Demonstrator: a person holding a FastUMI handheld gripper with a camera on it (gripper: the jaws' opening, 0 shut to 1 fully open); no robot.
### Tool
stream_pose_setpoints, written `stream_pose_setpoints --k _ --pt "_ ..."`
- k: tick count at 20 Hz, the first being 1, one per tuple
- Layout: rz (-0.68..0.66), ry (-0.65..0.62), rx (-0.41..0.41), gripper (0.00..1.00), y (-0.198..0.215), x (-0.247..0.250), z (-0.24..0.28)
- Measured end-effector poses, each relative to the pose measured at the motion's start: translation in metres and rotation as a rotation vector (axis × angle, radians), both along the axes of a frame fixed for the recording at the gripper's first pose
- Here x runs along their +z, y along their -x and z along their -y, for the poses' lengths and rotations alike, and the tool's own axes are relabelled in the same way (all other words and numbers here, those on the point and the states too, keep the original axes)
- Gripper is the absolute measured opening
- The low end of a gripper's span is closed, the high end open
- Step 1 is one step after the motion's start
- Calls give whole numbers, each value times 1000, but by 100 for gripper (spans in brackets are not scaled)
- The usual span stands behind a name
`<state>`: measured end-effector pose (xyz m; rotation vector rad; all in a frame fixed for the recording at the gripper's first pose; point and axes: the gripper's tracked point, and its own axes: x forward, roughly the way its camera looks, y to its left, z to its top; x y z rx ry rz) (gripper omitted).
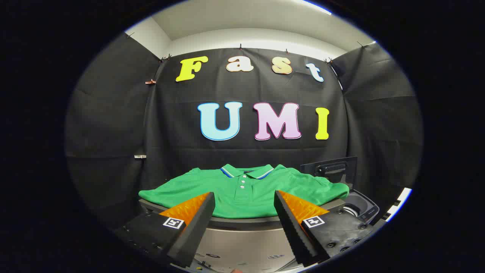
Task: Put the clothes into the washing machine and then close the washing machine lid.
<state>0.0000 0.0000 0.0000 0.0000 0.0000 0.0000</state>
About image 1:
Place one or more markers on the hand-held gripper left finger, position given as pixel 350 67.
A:
pixel 197 223

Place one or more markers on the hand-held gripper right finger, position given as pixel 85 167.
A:
pixel 293 227

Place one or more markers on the green polo shirt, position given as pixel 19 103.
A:
pixel 242 199

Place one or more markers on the black backdrop cloth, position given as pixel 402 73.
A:
pixel 246 159

